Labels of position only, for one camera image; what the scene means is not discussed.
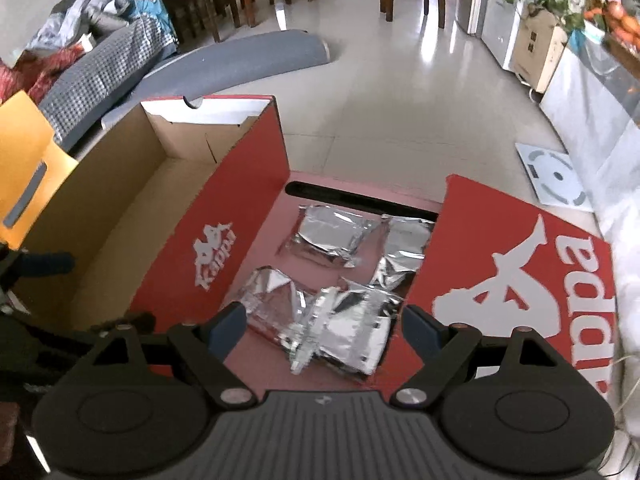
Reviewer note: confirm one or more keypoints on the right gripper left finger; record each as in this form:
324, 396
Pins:
203, 348

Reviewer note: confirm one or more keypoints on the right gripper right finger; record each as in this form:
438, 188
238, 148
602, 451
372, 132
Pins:
445, 352

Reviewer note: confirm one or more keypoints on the silver foil pouch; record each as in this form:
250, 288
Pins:
275, 305
347, 325
329, 236
404, 243

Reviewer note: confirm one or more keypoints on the red Kappa box lid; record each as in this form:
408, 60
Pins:
497, 263

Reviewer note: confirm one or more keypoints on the red cardboard shoe box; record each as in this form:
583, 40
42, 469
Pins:
160, 214

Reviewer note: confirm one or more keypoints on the pink lap desk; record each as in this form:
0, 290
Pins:
258, 361

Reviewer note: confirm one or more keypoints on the white bathroom scale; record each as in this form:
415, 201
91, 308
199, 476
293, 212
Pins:
553, 178

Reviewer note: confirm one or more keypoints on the yellow plastic chair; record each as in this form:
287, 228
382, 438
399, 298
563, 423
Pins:
32, 166

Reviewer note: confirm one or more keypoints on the houndstooth sofa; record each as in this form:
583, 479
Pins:
94, 84

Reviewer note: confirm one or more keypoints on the grey rolled floor mat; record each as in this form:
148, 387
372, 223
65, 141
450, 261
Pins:
218, 67

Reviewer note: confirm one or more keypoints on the white marble tv cabinet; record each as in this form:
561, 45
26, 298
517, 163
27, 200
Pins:
592, 101

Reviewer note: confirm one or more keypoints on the red patterned blanket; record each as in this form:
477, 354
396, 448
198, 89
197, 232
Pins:
34, 75

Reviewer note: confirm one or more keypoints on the brown cardboard carton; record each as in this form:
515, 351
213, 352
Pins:
538, 48

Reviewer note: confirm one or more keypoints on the pile of grey clothes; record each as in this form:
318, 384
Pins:
70, 20

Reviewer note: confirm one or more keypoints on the basket of oranges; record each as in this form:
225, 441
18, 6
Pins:
617, 29

